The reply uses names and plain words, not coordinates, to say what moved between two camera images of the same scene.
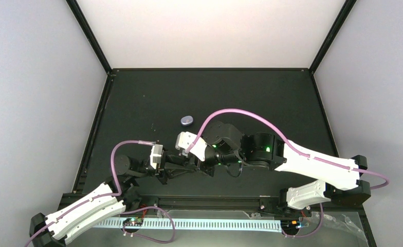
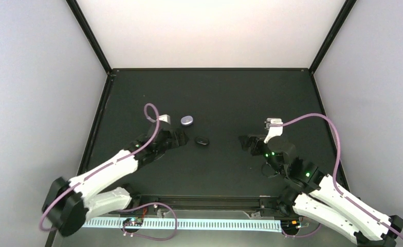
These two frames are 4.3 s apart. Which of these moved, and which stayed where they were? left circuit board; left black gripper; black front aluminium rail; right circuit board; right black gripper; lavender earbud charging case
Moved: right black gripper; left black gripper
Stayed: left circuit board; black front aluminium rail; right circuit board; lavender earbud charging case
